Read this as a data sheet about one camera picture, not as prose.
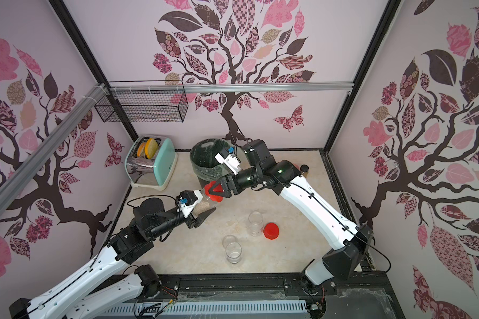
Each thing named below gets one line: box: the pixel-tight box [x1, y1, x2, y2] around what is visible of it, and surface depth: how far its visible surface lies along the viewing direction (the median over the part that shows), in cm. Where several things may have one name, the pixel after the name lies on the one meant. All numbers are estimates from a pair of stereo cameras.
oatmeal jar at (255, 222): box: [248, 210, 265, 237], surface depth 82 cm
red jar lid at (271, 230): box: [263, 222, 280, 240], surface depth 89 cm
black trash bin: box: [190, 138, 233, 188], surface depth 92 cm
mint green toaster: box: [124, 134, 179, 191], surface depth 97 cm
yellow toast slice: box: [144, 138, 160, 159], surface depth 96 cm
